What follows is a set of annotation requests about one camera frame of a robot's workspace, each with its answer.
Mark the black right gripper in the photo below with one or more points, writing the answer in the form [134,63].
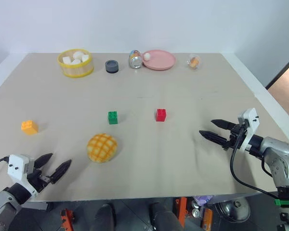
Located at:
[236,138]

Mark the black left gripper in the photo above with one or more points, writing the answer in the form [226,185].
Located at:
[36,179]

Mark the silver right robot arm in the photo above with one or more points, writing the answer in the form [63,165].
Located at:
[280,156]

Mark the orange toy brick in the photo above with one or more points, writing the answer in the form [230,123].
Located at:
[29,128]

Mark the yellow pineapple bun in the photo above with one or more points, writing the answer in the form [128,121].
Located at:
[102,148]

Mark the red toy brick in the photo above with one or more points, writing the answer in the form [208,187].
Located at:
[161,115]

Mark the purple bag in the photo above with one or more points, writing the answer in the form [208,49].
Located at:
[202,200]

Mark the clear wrapped orange snack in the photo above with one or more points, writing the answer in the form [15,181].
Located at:
[194,62]

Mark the dark rounded shape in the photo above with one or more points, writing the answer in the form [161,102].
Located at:
[163,217]
[104,217]

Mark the green toy brick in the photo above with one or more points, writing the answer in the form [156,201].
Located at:
[113,118]

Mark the silver metal dome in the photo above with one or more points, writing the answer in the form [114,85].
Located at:
[232,209]

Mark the silver can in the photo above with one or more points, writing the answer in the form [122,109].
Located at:
[196,209]

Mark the orange can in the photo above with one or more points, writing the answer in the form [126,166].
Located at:
[206,218]

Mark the pink plate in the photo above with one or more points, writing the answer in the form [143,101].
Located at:
[161,61]

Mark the green band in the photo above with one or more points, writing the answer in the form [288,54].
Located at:
[286,201]

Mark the wooden basket yellow rim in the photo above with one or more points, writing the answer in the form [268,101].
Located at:
[74,70]

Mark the white egg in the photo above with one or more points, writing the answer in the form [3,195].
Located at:
[147,56]

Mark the white chunk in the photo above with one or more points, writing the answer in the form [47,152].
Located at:
[75,61]
[85,58]
[78,55]
[67,60]

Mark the printed drink can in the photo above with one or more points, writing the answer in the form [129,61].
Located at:
[135,61]

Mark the dark grey round puck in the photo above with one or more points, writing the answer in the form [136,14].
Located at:
[111,66]

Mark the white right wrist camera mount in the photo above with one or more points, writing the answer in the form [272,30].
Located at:
[251,122]

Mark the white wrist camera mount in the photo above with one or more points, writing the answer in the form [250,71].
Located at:
[17,166]
[251,122]

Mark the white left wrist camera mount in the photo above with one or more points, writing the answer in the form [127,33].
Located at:
[17,166]

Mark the orange frame part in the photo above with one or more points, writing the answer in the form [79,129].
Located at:
[67,220]

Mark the orange frame post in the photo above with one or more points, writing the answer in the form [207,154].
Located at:
[181,211]

